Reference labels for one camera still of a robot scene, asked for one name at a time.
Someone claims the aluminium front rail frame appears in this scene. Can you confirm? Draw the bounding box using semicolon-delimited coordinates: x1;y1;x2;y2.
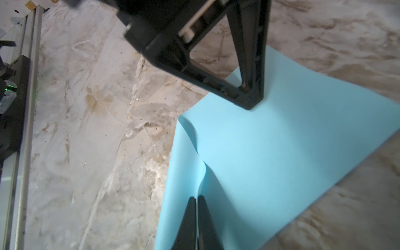
1;1;44;250

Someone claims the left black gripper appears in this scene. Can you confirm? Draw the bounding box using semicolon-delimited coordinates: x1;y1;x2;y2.
62;0;272;110

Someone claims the right circuit board with wires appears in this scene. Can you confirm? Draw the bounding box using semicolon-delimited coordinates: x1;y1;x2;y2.
0;80;18;115

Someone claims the light blue paper sheet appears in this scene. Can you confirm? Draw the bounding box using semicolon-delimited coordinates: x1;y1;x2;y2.
154;47;400;250

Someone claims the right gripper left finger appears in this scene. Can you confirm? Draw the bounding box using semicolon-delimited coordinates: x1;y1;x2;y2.
171;197;197;250

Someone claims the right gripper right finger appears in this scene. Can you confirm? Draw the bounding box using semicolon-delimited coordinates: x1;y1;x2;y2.
197;195;224;250

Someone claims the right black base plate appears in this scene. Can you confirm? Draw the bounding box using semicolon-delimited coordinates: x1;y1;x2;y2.
1;55;30;161

